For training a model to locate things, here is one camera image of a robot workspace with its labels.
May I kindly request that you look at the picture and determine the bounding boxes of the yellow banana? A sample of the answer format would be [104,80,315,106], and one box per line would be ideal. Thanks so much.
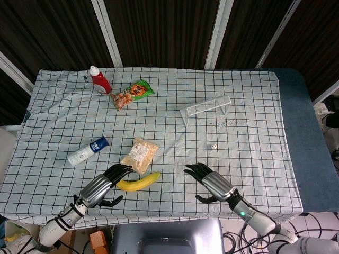
[115,171,162,192]

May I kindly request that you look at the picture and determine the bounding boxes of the white wire rack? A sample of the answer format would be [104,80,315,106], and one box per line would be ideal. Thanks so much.
[180,95,233,128]

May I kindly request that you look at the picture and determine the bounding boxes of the green snack bag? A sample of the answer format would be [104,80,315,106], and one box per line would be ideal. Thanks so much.
[110,79,155,112]

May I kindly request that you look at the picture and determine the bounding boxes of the checkered white tablecloth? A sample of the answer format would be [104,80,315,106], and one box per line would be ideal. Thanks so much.
[0,67,302,230]

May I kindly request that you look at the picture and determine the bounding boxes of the red ketchup bottle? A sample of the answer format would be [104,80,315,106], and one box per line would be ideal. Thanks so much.
[89,65,112,95]

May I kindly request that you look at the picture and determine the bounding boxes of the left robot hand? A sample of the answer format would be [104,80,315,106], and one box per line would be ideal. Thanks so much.
[80,163,133,208]

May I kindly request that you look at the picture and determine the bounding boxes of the orange box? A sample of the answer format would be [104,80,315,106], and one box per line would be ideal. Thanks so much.
[88,230,104,254]

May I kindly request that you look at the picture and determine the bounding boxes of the white bottle with blue cap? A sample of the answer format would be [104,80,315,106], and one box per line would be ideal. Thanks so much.
[67,136,110,167]

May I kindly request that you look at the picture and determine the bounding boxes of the blue table padding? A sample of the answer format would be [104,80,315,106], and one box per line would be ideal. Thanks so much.
[272,68,335,215]

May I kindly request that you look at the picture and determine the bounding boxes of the grey robot torso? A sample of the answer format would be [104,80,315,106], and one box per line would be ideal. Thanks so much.
[110,218,225,254]

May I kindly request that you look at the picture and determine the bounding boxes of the black floor cables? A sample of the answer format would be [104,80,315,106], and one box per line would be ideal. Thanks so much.
[222,211,339,254]

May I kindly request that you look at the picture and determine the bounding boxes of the white bag with yellow item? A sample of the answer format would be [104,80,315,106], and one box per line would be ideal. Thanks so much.
[0,218,35,249]

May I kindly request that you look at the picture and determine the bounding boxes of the white shoe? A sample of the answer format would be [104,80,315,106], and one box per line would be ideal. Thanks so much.
[313,102,335,128]

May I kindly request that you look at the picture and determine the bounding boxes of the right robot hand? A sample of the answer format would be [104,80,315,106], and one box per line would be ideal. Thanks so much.
[184,163,235,204]

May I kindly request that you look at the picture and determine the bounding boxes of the clear bag of oat snack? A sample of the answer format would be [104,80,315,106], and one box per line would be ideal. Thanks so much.
[120,137,160,175]

